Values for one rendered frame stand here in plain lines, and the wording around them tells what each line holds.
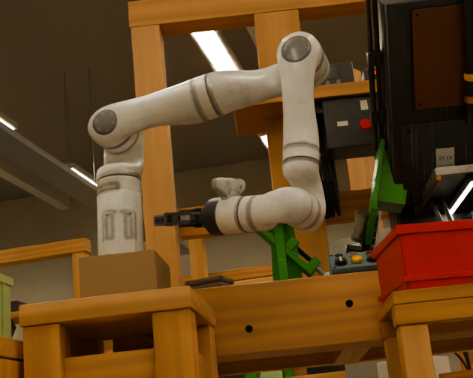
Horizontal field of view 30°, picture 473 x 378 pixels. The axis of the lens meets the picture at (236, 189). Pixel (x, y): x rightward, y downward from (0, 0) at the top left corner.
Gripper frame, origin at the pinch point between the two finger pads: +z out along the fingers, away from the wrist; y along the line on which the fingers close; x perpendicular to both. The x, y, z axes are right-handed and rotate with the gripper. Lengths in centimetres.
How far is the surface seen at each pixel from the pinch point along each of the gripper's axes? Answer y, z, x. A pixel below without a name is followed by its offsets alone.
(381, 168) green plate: 61, -19, 12
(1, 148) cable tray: 362, 483, 93
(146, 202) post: 56, 55, 9
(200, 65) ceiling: 621, 460, 199
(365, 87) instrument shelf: 86, -3, 38
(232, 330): 12.6, -4.9, -23.7
